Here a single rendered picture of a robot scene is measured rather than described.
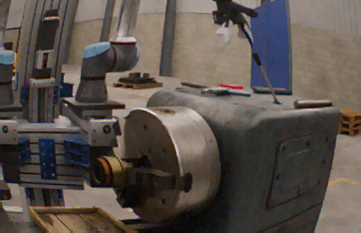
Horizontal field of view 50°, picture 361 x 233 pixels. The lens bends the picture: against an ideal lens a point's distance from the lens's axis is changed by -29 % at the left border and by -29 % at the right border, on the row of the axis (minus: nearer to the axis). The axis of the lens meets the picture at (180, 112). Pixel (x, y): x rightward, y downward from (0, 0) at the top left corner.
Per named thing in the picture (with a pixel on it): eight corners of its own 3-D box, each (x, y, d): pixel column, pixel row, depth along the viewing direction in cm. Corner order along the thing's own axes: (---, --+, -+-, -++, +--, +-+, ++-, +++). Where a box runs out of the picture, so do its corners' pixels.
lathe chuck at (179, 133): (132, 189, 151) (147, 89, 141) (194, 235, 128) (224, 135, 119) (108, 190, 145) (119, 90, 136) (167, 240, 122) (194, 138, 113)
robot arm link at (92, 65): (75, 75, 190) (79, 43, 188) (98, 73, 200) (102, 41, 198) (89, 77, 182) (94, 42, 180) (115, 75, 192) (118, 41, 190)
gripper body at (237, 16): (227, 27, 165) (221, -1, 166) (246, 25, 160) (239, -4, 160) (214, 25, 160) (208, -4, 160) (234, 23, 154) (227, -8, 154)
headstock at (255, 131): (258, 182, 198) (269, 88, 193) (329, 201, 162) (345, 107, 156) (136, 205, 162) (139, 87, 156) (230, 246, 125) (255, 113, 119)
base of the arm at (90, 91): (70, 98, 194) (72, 74, 193) (101, 97, 202) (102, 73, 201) (80, 103, 182) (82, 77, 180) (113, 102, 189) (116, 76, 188)
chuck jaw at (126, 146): (143, 162, 134) (131, 119, 137) (153, 156, 130) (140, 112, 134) (109, 163, 127) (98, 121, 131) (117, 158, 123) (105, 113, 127)
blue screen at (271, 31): (230, 113, 1022) (232, 5, 988) (266, 116, 1023) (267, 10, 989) (257, 161, 615) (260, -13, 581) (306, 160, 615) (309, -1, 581)
